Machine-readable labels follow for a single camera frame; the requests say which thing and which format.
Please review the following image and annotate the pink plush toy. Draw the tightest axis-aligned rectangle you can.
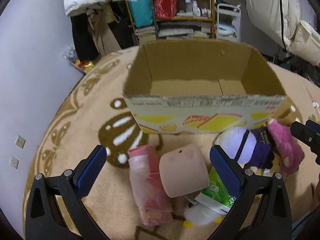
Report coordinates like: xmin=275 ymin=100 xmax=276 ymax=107
xmin=267 ymin=119 xmax=305 ymax=177

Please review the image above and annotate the lavender-headed plush doll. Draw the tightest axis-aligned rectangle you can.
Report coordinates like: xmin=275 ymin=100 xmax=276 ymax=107
xmin=215 ymin=127 xmax=274 ymax=168

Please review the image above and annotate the green tissue pack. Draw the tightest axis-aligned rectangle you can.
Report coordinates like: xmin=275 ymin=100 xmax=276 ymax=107
xmin=184 ymin=168 xmax=236 ymax=215

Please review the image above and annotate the white fluffy black-haired plush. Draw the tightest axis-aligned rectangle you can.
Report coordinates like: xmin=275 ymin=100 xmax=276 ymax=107
xmin=183 ymin=204 xmax=223 ymax=228

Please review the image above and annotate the pink cylindrical plush pillow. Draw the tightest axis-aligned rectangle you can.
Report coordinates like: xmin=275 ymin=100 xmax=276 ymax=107
xmin=159 ymin=144 xmax=209 ymax=198

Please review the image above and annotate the pink plastic pack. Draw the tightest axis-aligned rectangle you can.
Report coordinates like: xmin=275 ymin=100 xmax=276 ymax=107
xmin=129 ymin=145 xmax=173 ymax=226

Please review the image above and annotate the yellow dog plush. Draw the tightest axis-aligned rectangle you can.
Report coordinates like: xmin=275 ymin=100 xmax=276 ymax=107
xmin=250 ymin=152 xmax=282 ymax=177

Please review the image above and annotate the person's right hand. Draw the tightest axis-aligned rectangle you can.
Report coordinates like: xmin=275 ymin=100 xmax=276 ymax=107
xmin=310 ymin=183 xmax=320 ymax=212

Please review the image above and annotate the white cushion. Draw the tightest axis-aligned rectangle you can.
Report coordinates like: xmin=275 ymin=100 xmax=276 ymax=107
xmin=289 ymin=20 xmax=320 ymax=66

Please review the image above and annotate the open cardboard box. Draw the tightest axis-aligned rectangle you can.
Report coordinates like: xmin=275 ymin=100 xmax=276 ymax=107
xmin=123 ymin=39 xmax=286 ymax=134

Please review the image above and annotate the beige patterned carpet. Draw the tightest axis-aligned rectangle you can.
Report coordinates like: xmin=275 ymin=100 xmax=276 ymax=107
xmin=22 ymin=47 xmax=320 ymax=240

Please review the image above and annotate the white covered mattress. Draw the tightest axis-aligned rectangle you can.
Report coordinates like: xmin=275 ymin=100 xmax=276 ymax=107
xmin=245 ymin=0 xmax=305 ymax=56

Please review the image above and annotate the white utility cart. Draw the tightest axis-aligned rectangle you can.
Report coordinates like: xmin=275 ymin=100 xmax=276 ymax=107
xmin=215 ymin=3 xmax=241 ymax=42

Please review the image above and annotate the bag of snacks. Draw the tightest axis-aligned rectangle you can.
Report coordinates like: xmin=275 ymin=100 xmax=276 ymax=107
xmin=64 ymin=47 xmax=95 ymax=74

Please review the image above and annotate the right stack of books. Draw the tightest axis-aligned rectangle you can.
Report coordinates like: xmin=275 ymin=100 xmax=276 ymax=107
xmin=157 ymin=21 xmax=212 ymax=40

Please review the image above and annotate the stack of books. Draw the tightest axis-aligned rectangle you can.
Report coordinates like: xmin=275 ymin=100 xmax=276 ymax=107
xmin=135 ymin=25 xmax=157 ymax=45
xmin=157 ymin=21 xmax=212 ymax=40

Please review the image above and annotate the black hanging coat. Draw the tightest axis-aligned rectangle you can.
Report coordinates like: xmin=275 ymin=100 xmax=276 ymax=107
xmin=70 ymin=14 xmax=99 ymax=61

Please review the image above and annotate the left stack of books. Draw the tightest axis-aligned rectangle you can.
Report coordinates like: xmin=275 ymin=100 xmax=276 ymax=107
xmin=135 ymin=25 xmax=157 ymax=45

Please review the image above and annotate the wooden shelving unit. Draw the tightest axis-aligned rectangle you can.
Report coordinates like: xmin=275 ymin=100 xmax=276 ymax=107
xmin=125 ymin=0 xmax=215 ymax=45

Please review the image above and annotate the red patterned bag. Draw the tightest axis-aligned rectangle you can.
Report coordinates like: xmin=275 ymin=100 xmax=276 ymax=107
xmin=153 ymin=0 xmax=178 ymax=20

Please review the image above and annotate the teal bag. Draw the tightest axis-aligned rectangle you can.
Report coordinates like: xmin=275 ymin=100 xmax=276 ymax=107
xmin=126 ymin=0 xmax=153 ymax=28

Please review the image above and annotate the beige hanging coat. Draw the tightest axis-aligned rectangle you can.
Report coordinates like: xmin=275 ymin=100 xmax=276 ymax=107
xmin=88 ymin=4 xmax=120 ymax=57

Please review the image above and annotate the lower wall socket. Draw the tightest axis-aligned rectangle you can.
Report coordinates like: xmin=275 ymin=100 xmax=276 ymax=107
xmin=10 ymin=157 xmax=19 ymax=169

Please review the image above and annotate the wall socket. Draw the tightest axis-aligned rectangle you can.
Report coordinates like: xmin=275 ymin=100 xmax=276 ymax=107
xmin=15 ymin=135 xmax=26 ymax=149
xmin=10 ymin=157 xmax=19 ymax=169

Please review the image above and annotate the upper wall socket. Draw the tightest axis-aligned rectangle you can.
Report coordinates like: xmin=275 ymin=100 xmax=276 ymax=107
xmin=15 ymin=135 xmax=26 ymax=149

